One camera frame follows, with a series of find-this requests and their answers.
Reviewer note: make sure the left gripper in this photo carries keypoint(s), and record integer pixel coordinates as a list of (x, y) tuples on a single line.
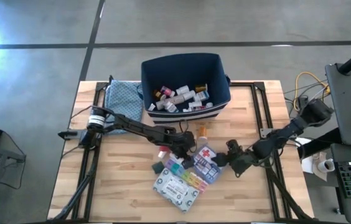
[(184, 142)]

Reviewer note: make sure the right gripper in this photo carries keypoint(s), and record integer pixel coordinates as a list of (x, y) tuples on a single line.
[(243, 160)]

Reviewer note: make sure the red and white bottle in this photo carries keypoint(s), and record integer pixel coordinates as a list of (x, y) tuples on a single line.
[(162, 154)]

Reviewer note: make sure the blue first aid kit case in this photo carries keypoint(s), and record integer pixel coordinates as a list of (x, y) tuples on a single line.
[(208, 168)]

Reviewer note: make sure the dark green bandage roll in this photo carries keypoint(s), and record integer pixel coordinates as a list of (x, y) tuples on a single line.
[(158, 167)]

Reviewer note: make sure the orange pill bottle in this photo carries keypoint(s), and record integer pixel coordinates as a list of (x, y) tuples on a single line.
[(202, 131)]

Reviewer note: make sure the white plastic bottle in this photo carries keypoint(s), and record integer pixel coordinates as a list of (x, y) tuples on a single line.
[(182, 90), (189, 95)]

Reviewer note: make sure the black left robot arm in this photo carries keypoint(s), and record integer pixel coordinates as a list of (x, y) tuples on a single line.
[(138, 127)]

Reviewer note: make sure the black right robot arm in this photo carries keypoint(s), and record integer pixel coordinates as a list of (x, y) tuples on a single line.
[(287, 129)]

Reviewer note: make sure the navy white striped fabric basket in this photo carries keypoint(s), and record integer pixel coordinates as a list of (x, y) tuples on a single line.
[(178, 67)]

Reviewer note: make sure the rainbow weekly pill organiser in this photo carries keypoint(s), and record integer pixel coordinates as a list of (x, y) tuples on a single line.
[(191, 178)]

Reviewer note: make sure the labelled white bottle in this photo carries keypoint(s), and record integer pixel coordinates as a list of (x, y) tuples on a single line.
[(171, 107)]

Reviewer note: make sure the small white bottle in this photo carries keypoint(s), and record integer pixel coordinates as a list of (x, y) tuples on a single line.
[(195, 104)]

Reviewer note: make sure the small white packet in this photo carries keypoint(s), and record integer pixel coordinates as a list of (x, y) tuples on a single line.
[(151, 107)]

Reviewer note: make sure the blue and white box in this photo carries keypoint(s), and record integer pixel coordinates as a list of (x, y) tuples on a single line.
[(203, 96)]

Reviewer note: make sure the dark brown bottle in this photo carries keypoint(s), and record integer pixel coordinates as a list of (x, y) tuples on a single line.
[(157, 95)]

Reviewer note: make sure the pink capped bottle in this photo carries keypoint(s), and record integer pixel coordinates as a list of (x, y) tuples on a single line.
[(166, 91)]

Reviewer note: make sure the amber pill bottle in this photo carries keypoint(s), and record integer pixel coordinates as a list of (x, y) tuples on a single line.
[(201, 88)]

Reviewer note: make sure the white paper sheet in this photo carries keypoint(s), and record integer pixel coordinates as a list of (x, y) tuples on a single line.
[(309, 165)]

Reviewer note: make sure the teal patterned fabric pouch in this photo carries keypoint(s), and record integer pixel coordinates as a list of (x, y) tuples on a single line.
[(122, 99)]

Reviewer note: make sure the white mug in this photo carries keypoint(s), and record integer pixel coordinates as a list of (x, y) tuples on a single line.
[(328, 165)]

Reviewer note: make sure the black desk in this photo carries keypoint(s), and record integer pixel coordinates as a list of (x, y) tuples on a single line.
[(346, 102)]

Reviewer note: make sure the black stand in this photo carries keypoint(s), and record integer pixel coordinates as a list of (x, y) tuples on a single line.
[(1, 152)]

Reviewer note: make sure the black metal table frame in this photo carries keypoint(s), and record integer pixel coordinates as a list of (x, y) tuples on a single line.
[(244, 84)]

